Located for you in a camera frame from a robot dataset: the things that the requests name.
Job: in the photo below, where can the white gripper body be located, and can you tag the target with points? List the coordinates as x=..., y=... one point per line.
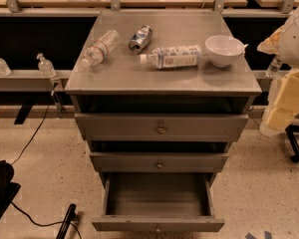
x=296, y=42

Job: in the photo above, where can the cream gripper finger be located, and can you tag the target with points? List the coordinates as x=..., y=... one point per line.
x=294, y=88
x=274, y=121

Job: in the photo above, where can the blue label plastic bottle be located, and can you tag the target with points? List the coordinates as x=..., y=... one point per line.
x=172, y=57

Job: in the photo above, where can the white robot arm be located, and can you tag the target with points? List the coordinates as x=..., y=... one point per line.
x=284, y=91

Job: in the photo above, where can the small clear water bottle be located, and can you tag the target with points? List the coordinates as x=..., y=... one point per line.
x=274, y=67

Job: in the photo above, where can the grey drawer cabinet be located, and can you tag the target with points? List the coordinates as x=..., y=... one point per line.
x=122, y=85

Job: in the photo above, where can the bottom grey open drawer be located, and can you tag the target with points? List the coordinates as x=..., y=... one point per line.
x=158, y=202

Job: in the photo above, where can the middle grey drawer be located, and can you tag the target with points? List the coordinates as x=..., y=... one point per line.
x=158, y=161

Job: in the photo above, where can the top grey drawer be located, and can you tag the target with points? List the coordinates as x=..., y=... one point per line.
x=155, y=127

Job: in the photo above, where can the clear water bottle red label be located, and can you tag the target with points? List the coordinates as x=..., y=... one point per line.
x=96, y=53

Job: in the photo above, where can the black caster leg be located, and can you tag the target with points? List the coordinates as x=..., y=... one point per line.
x=291, y=130

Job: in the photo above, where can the white ceramic bowl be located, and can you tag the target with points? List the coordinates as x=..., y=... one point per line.
x=223, y=51

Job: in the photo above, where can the crushed silver soda can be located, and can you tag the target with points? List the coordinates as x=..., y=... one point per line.
x=140, y=39

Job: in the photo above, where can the black stand leg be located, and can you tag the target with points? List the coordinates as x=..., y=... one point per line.
x=70, y=215

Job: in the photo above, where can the black equipment on floor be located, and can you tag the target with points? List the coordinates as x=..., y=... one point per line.
x=8, y=188

